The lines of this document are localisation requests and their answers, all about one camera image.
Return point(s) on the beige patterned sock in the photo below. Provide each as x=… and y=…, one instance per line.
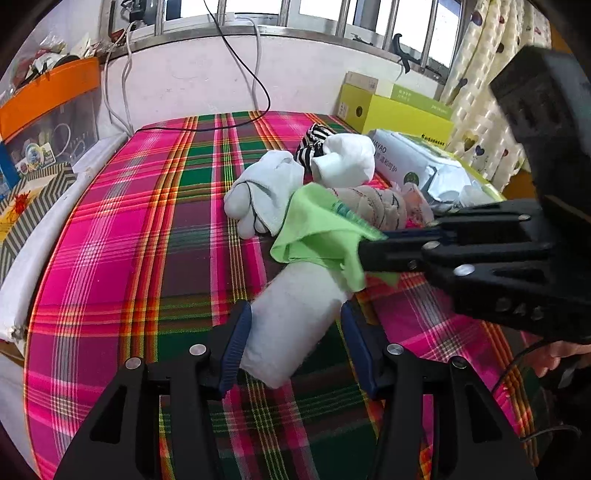
x=374, y=203

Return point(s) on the white towel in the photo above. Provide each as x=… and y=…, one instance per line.
x=286, y=323

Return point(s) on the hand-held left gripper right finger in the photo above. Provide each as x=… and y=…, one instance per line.
x=355, y=341

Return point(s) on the cream checked curtain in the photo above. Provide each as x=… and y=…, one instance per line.
x=489, y=92

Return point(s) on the black and white striped sock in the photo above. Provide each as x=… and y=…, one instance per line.
x=314, y=138

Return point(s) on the pink plaid blanket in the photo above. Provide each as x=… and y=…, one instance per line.
x=138, y=230

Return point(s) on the pink patterned cloth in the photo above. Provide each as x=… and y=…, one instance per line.
x=418, y=205

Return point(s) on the metal window grille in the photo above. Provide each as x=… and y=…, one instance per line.
x=295, y=33

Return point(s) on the person's right hand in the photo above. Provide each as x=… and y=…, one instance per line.
x=554, y=355

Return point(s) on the pile of small clutter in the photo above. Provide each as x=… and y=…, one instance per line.
x=51, y=53

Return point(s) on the white sock pair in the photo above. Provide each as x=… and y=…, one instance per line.
x=268, y=184

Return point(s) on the large yellow-green box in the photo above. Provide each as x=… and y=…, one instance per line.
x=392, y=115

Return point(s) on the black charger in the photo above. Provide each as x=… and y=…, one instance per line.
x=141, y=7

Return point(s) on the clear bin with orange lid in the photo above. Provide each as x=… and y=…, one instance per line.
x=46, y=87

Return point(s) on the striped patterned box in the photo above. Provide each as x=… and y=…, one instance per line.
x=41, y=184

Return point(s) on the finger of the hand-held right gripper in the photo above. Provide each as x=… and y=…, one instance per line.
x=498, y=226
x=392, y=258

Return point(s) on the wet wipes pack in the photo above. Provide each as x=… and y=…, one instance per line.
x=415, y=157

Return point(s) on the green and cream box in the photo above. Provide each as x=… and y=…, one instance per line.
x=415, y=98

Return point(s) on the green cloth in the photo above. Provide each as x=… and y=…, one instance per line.
x=314, y=221

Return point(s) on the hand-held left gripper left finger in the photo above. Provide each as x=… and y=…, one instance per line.
x=238, y=341

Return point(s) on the person's right forearm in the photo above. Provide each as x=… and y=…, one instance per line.
x=570, y=406

